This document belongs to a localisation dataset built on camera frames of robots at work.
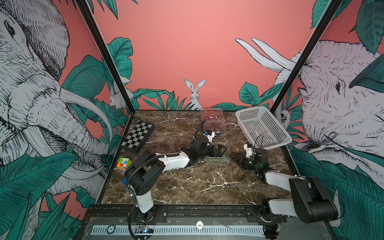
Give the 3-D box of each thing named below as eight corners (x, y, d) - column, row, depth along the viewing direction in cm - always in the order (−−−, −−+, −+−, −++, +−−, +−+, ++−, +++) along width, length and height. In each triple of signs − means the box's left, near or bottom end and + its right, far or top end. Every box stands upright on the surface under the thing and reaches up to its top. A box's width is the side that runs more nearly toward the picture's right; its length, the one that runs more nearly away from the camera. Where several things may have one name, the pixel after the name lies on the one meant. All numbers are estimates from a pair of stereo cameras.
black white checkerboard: (121, 147, 101) (118, 144, 98) (141, 123, 115) (139, 119, 112) (137, 153, 98) (135, 150, 95) (155, 128, 112) (154, 124, 109)
